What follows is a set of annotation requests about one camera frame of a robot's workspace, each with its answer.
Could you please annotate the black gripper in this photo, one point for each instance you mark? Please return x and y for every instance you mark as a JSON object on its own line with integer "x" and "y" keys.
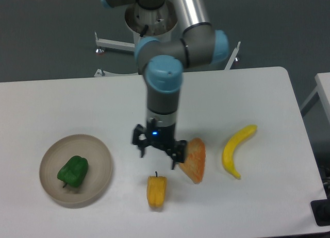
{"x": 161, "y": 137}

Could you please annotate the green bell pepper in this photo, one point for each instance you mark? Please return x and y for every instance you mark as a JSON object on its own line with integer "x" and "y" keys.
{"x": 73, "y": 172}

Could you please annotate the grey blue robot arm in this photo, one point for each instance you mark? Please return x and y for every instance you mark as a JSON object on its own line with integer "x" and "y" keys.
{"x": 163, "y": 77}

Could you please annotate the yellow bell pepper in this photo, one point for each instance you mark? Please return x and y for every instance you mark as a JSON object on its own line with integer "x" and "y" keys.
{"x": 156, "y": 190}

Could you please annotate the beige round plate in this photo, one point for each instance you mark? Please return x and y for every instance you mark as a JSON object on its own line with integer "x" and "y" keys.
{"x": 97, "y": 179}

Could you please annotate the orange triangular bread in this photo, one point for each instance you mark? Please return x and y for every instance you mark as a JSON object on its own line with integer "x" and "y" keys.
{"x": 194, "y": 164}

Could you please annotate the yellow banana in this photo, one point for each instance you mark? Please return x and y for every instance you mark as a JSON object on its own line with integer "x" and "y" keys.
{"x": 230, "y": 147}

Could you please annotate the black device at edge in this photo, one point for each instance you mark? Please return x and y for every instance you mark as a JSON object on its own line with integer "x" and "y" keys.
{"x": 320, "y": 209}

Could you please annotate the white side table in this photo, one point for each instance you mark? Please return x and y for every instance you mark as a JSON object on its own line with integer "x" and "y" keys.
{"x": 320, "y": 92}

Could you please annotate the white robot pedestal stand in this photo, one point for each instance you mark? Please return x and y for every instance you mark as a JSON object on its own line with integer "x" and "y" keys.
{"x": 116, "y": 44}

